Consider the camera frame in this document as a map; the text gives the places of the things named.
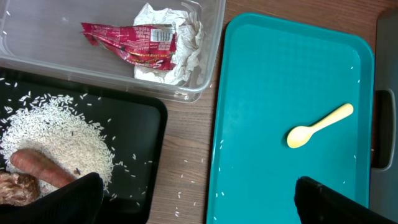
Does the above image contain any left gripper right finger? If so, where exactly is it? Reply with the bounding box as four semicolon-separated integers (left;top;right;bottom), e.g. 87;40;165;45
294;176;395;224

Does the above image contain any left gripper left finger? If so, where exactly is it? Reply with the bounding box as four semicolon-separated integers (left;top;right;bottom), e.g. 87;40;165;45
1;172;103;224

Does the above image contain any orange carrot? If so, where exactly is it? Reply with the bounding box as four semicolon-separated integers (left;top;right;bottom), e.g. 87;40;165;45
9;149;76;188

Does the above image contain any yellow plastic spoon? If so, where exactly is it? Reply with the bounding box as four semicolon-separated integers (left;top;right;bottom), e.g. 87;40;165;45
287;103;354;149

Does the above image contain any red snack wrapper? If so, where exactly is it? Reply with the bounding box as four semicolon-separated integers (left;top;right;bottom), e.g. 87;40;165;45
81;22;177;70

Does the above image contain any white tissue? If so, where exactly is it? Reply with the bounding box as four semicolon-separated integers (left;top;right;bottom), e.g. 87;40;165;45
134;3;203;85

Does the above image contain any grey dishwasher rack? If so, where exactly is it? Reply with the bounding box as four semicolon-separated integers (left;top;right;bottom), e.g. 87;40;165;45
370;7;397;222

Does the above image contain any black waste tray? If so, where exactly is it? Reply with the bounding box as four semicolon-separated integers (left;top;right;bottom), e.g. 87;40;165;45
1;68;167;223

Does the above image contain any brown food scrap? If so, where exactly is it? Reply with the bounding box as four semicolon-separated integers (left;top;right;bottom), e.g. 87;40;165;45
1;172;40;207

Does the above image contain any pile of white rice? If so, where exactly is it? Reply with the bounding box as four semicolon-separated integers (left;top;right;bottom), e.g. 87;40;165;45
1;93;115;191

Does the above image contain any teal plastic tray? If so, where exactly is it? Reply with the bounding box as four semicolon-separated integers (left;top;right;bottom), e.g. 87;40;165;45
206;13;374;223

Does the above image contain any clear plastic bin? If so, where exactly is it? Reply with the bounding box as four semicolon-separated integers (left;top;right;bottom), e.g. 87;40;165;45
1;0;225;103

